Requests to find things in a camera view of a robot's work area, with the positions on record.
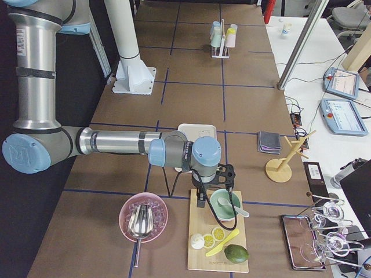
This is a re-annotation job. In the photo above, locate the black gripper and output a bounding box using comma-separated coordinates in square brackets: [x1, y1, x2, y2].
[191, 163, 235, 208]

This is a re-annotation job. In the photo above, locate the beige rabbit serving tray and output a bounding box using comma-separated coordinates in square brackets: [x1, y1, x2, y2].
[174, 123, 221, 177]

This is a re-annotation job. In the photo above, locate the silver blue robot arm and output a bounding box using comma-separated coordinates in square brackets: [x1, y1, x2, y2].
[2, 1, 235, 207]

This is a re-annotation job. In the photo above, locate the black metal glass tray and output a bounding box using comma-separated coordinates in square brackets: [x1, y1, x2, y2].
[281, 215, 326, 271]

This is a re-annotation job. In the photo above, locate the pink cup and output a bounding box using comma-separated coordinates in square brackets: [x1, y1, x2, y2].
[224, 34, 237, 48]

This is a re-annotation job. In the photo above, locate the green cup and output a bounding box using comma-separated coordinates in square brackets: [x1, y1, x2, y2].
[210, 27, 223, 48]

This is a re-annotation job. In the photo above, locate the yellow cup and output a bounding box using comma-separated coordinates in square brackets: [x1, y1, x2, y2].
[227, 28, 236, 35]

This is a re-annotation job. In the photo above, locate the white spoon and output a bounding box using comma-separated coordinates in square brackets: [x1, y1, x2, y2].
[217, 197, 250, 218]

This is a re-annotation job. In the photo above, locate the green bowl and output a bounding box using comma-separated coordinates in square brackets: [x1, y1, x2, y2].
[210, 189, 242, 222]

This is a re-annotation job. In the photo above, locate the folded grey cloth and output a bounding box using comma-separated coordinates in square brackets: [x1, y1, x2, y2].
[257, 131, 281, 155]

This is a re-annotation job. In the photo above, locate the wooden mug tree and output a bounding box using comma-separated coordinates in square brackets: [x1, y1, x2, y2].
[265, 130, 316, 183]

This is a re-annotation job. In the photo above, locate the lemon slice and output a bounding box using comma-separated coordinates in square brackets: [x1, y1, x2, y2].
[211, 227, 226, 242]
[203, 233, 215, 249]

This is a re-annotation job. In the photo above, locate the wooden cutting board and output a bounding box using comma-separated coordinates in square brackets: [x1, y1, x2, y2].
[187, 189, 249, 273]

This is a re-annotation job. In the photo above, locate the white garlic bulb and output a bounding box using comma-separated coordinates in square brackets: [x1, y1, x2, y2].
[190, 233, 205, 250]

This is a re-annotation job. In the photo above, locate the yellow plastic knife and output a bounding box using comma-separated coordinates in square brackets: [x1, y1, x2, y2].
[205, 228, 240, 257]

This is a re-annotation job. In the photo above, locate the pink bowl with ice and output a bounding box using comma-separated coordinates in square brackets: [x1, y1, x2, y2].
[119, 192, 168, 243]

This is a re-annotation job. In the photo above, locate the green avocado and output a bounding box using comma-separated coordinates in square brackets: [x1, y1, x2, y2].
[224, 244, 249, 264]

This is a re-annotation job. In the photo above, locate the small electronics board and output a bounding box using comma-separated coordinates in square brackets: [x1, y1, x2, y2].
[289, 112, 302, 127]

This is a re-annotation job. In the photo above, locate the black label box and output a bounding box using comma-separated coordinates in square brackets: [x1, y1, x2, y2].
[303, 162, 329, 197]

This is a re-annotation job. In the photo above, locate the metal ice scoop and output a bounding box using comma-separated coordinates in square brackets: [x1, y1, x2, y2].
[128, 204, 153, 268]

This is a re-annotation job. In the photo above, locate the wine glass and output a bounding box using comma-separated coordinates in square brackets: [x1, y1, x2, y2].
[300, 232, 350, 263]
[296, 200, 347, 231]

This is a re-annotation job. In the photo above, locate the near teach pendant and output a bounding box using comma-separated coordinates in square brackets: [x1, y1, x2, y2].
[320, 98, 368, 137]

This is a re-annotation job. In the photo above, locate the teach pendant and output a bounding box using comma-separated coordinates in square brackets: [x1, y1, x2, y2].
[323, 67, 360, 100]
[320, 98, 368, 137]

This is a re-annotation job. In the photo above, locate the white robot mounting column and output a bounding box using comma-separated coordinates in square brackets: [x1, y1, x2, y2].
[104, 0, 157, 95]

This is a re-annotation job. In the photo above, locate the far teach pendant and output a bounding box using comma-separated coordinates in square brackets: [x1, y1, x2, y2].
[323, 67, 360, 100]

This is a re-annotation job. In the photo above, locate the office chair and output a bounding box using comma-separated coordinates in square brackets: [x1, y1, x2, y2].
[327, 1, 370, 39]

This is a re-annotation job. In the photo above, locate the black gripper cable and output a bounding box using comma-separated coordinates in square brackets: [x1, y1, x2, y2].
[162, 166, 238, 231]

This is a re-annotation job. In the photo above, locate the white wire cup rack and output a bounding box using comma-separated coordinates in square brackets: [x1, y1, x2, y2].
[210, 19, 230, 58]

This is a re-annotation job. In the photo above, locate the aluminium frame post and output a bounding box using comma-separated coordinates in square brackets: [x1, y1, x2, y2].
[277, 0, 329, 90]

